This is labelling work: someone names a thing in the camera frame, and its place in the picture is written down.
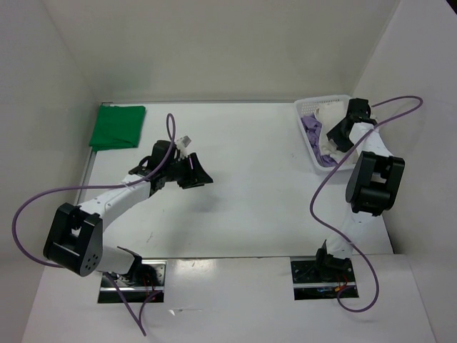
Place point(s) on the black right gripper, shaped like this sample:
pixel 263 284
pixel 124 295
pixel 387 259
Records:
pixel 334 133

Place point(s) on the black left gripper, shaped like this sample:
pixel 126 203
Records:
pixel 196 177

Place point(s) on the cream white t shirt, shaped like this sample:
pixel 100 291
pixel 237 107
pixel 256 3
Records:
pixel 329 114

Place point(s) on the green t shirt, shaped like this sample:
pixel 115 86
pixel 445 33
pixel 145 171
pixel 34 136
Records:
pixel 117 127

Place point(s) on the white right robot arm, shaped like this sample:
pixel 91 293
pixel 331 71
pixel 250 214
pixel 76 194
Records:
pixel 371 189

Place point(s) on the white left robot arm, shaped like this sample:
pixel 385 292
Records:
pixel 75 239

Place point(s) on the lavender t shirt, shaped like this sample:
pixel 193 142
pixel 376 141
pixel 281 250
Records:
pixel 313 129

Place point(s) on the white plastic laundry basket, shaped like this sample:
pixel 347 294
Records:
pixel 307 107

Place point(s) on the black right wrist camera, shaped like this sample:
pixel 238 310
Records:
pixel 358 110

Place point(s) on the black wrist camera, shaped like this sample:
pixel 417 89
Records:
pixel 161 147
pixel 358 110

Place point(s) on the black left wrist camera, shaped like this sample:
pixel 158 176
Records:
pixel 161 147

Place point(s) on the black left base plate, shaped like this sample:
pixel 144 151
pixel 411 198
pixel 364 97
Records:
pixel 136 291

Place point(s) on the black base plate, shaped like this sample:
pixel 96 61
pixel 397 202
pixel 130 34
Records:
pixel 136 291
pixel 311 284

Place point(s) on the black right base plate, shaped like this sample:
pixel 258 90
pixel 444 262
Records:
pixel 311 284

